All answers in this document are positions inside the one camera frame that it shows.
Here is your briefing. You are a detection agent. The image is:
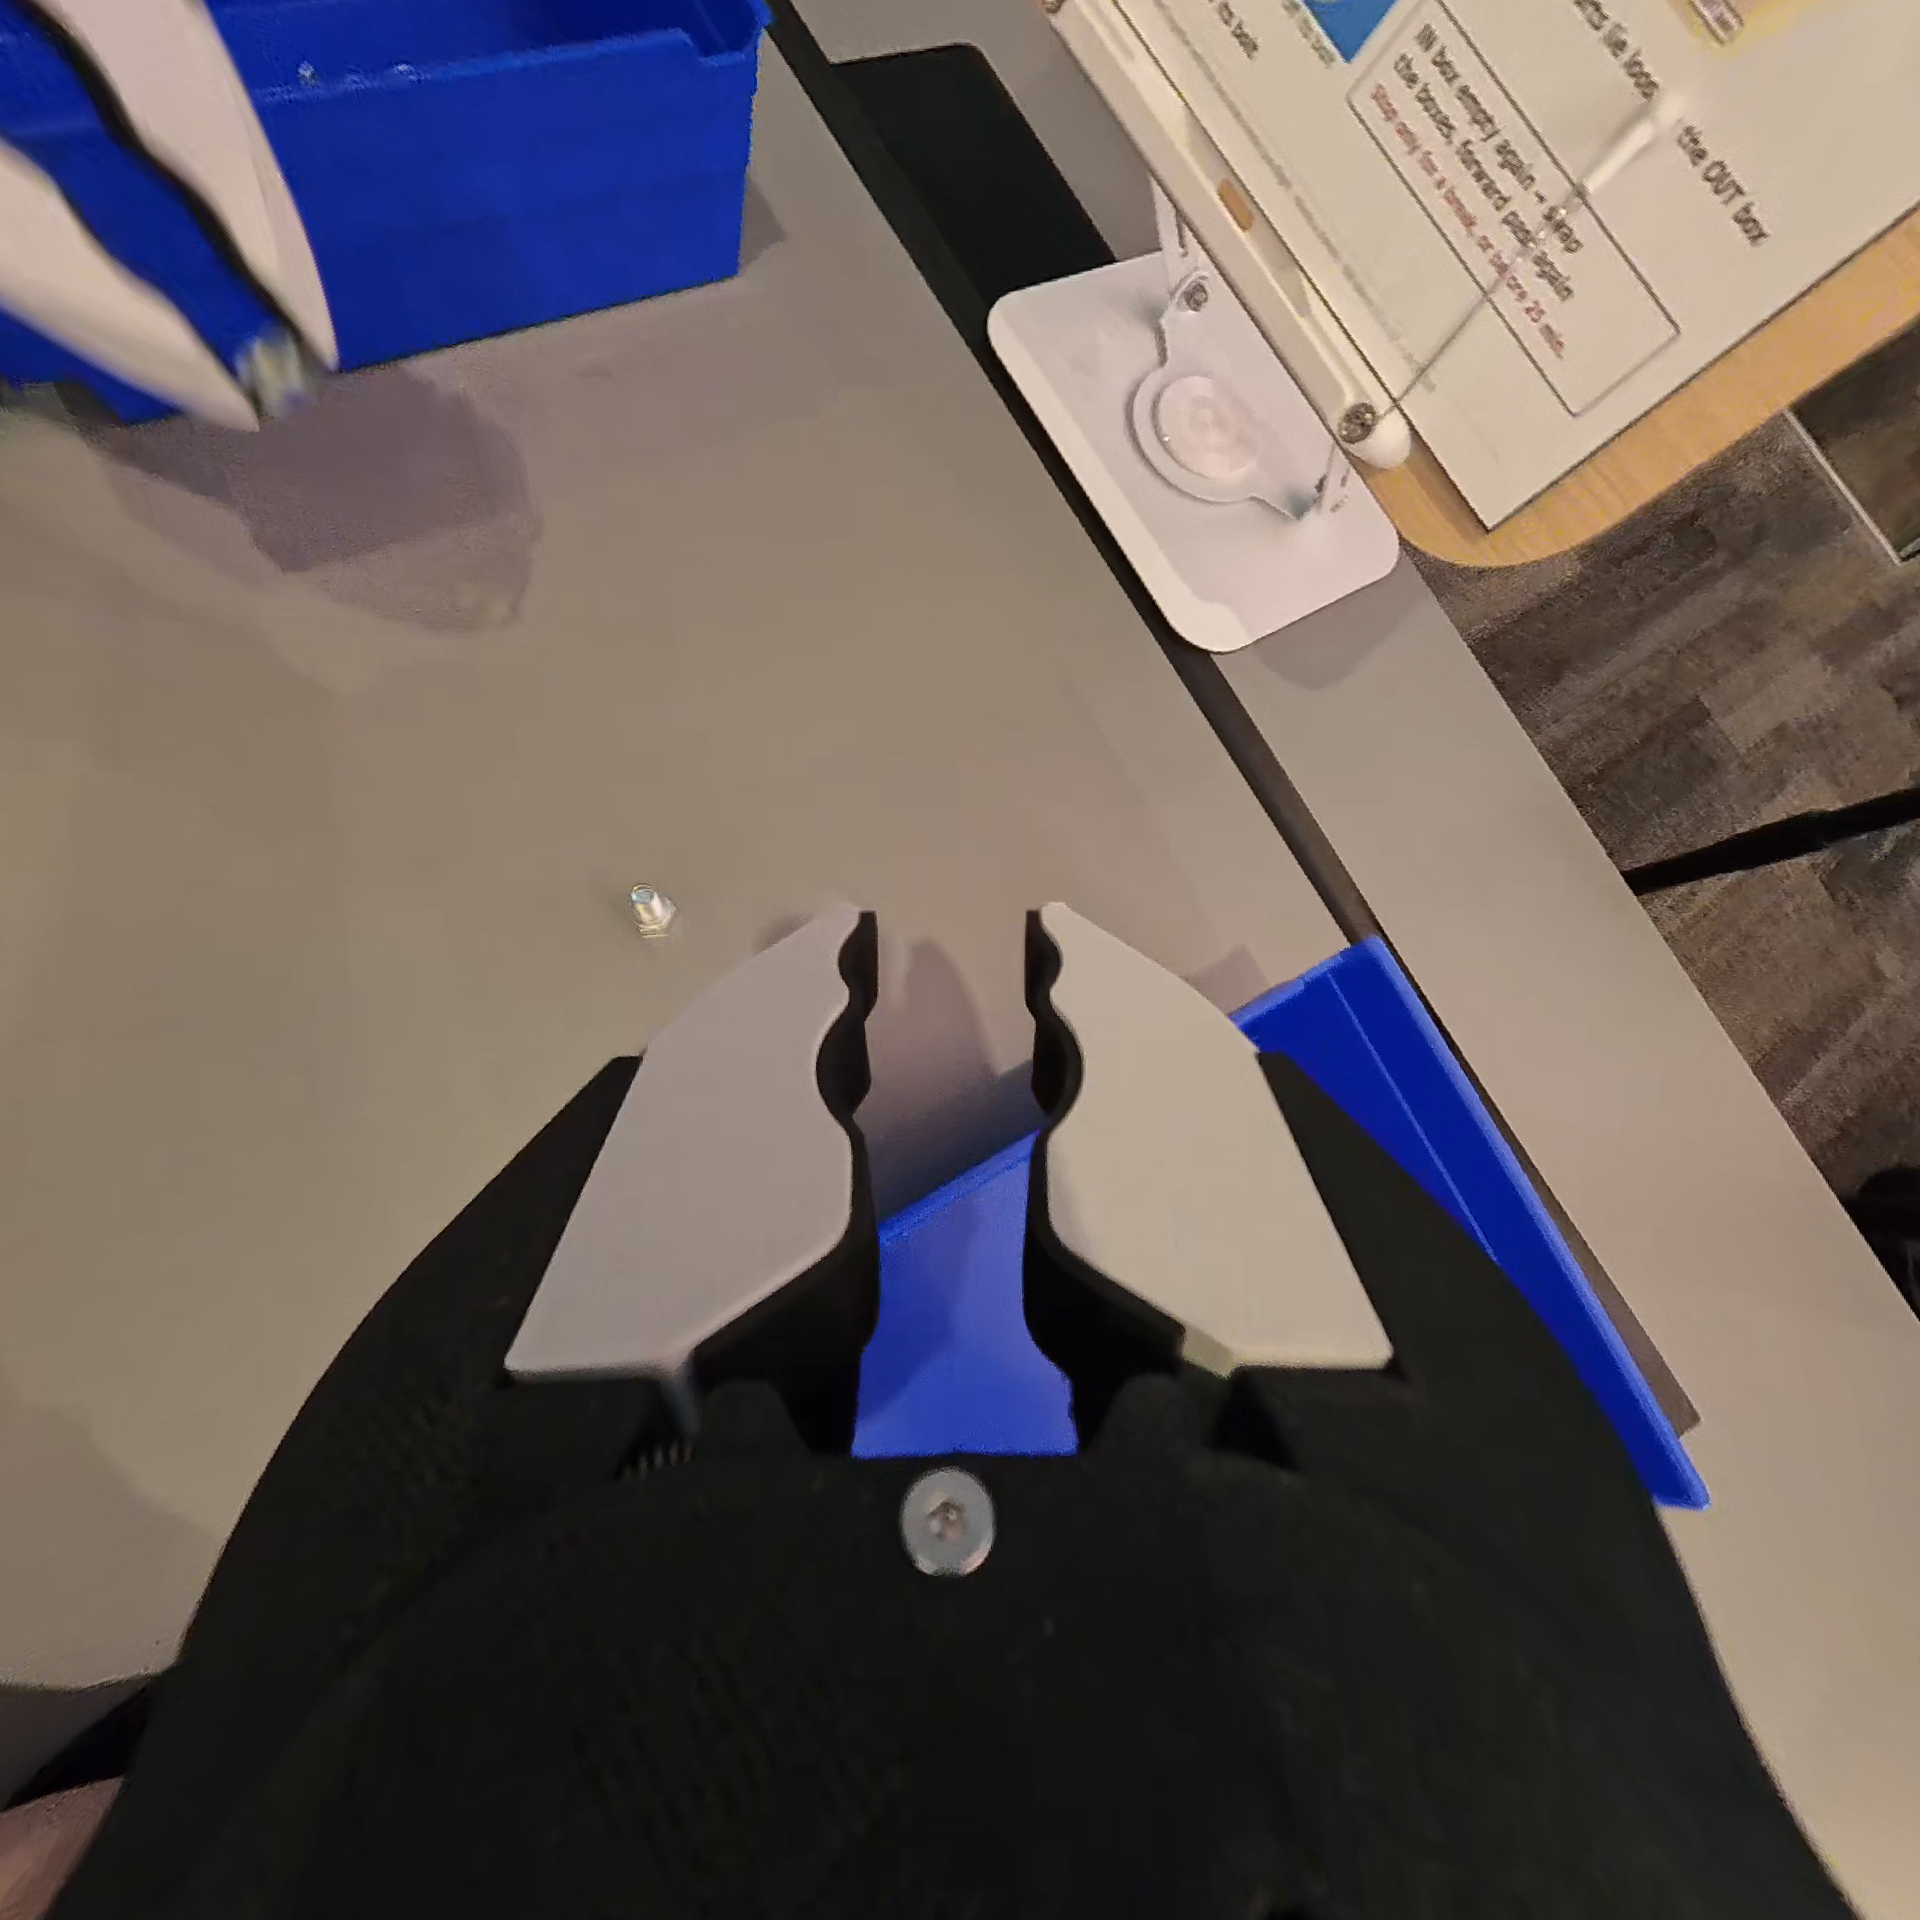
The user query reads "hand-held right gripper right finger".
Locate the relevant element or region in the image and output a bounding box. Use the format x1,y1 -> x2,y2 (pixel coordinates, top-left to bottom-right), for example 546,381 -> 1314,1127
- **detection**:
1027,902 -> 1397,1411

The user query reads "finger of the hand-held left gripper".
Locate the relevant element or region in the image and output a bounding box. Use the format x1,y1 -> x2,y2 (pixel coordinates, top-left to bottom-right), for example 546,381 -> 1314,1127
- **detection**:
0,141 -> 268,434
31,0 -> 339,375

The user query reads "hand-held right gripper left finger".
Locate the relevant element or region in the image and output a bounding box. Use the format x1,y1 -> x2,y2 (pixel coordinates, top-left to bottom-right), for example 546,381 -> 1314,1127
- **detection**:
502,902 -> 882,1439

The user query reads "blue plastic parts bin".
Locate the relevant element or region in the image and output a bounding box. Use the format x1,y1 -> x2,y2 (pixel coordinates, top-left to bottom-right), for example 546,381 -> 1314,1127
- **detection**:
854,937 -> 1711,1512
0,0 -> 771,426

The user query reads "white board stand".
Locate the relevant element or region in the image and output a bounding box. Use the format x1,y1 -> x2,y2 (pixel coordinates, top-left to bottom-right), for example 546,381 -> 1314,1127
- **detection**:
985,196 -> 1403,656

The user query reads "wooden instruction board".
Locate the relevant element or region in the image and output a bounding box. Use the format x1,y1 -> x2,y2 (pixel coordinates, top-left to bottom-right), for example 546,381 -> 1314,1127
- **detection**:
1041,0 -> 1920,572

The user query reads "black desk cable channel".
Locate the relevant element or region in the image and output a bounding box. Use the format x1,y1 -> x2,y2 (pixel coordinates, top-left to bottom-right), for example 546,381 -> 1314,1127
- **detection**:
763,0 -> 1705,1426

